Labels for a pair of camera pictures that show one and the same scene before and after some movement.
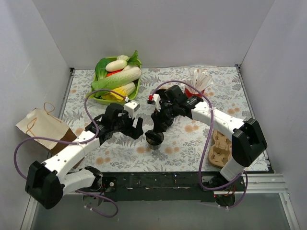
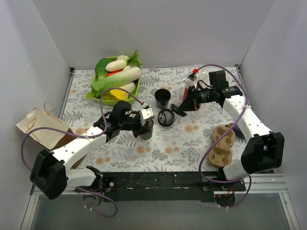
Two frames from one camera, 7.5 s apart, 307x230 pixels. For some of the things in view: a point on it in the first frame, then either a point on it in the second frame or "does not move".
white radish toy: x=116 y=65 does not move
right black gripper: x=159 y=117 -> x=191 y=102
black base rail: x=173 y=186 does not move
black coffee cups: x=163 y=97 does not move
